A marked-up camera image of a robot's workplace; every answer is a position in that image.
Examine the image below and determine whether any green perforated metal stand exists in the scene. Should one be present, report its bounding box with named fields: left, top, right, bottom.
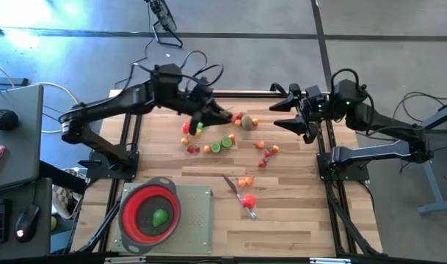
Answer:
left=111, top=182, right=215, bottom=255

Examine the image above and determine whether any dark grey desk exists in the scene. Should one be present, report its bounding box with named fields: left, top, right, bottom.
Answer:
left=0, top=177, right=54, bottom=260

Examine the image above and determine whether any checkered bag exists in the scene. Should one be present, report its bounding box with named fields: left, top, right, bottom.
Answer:
left=51, top=167, right=85, bottom=221

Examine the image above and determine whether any white cable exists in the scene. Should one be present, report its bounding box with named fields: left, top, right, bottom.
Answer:
left=31, top=81, right=81, bottom=135

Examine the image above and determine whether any black frame clamp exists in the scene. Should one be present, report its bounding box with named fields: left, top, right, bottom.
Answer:
left=269, top=83, right=288, bottom=97

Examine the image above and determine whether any blue-grey desk frame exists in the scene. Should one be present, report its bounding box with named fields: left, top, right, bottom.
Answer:
left=416, top=101, right=447, bottom=216

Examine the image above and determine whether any grey side desk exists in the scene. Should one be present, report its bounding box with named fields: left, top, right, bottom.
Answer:
left=0, top=84, right=44, bottom=194

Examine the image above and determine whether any black floor fan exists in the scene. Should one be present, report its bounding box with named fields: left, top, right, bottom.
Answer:
left=145, top=0, right=184, bottom=49

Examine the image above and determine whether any black diagonal frame strut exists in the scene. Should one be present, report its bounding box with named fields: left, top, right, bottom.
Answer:
left=327, top=183, right=380, bottom=256
left=78, top=199, right=122, bottom=254

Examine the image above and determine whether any green pear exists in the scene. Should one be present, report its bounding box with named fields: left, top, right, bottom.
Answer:
left=152, top=208, right=170, bottom=228

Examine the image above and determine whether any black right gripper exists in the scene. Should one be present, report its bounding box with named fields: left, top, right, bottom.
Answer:
left=269, top=84, right=332, bottom=144

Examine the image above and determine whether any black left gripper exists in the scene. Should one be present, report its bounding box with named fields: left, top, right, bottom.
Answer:
left=186, top=78, right=233, bottom=136

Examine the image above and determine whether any red collapsible colander bowl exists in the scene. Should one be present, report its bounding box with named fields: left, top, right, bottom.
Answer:
left=117, top=176, right=182, bottom=255

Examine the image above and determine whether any knife with patterned handle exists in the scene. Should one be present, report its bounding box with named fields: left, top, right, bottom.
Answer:
left=222, top=175, right=258, bottom=221

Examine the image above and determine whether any black computer mouse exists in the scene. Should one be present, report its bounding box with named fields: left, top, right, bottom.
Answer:
left=14, top=204, right=40, bottom=243

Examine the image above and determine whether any red half apple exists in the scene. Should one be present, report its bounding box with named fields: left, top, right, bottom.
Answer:
left=241, top=194, right=258, bottom=210

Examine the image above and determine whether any silver aluminium bar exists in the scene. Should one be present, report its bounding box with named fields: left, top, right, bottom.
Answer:
left=309, top=257, right=352, bottom=264
left=104, top=256, right=147, bottom=264

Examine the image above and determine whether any black portable speaker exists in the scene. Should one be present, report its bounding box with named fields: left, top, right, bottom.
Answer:
left=0, top=109, right=20, bottom=131

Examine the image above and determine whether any black aluminium table frame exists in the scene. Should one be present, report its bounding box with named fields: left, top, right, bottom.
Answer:
left=98, top=90, right=384, bottom=257

